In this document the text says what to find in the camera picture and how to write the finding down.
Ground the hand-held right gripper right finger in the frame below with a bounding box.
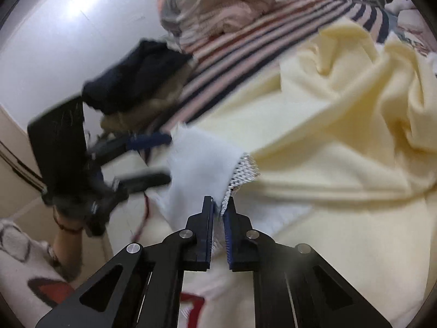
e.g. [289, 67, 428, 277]
[222, 196, 393, 328]

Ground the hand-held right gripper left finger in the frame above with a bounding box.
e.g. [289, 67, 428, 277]
[34, 196, 215, 328]

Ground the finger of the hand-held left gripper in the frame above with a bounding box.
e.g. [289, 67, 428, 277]
[114, 172, 171, 192]
[92, 133, 173, 154]

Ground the cream jacket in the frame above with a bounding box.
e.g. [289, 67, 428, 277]
[131, 17, 437, 328]

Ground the person's left forearm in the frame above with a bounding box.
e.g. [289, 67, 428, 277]
[53, 208, 86, 277]

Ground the grey cloth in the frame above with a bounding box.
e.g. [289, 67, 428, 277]
[99, 65, 192, 137]

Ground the dark cloth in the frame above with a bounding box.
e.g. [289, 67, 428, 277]
[82, 39, 193, 115]

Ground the person's white printed sleeve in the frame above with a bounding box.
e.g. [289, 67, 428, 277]
[0, 219, 74, 328]

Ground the striped blanket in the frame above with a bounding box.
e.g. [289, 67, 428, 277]
[143, 0, 391, 165]

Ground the rolled pink grey duvet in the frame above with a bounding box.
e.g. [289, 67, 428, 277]
[159, 0, 277, 45]

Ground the dark bead bracelet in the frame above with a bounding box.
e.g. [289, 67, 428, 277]
[56, 222, 84, 233]

